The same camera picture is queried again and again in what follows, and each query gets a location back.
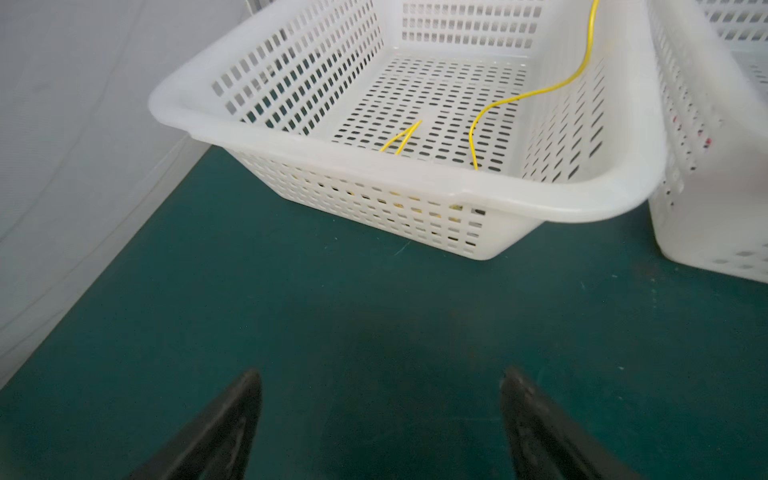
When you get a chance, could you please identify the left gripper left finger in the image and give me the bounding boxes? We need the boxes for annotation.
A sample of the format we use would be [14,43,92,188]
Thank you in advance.
[127,368,262,479]

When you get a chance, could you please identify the left white plastic basket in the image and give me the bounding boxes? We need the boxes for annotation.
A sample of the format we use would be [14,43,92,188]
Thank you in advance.
[148,1,666,260]

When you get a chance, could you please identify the middle white plastic basket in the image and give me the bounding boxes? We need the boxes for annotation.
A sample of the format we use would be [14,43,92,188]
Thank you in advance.
[648,1,767,282]

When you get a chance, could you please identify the green table mat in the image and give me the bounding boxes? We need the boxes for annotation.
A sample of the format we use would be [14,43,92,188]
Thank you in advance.
[1,149,767,479]

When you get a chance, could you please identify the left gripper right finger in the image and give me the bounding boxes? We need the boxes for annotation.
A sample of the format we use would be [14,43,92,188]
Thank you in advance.
[500,367,641,479]

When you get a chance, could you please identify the yellow cable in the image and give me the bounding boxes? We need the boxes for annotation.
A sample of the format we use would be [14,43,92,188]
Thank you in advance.
[379,0,602,173]

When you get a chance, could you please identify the white plastic basket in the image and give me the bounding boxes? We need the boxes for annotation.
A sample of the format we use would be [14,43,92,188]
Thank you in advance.
[648,1,767,282]
[148,1,666,260]

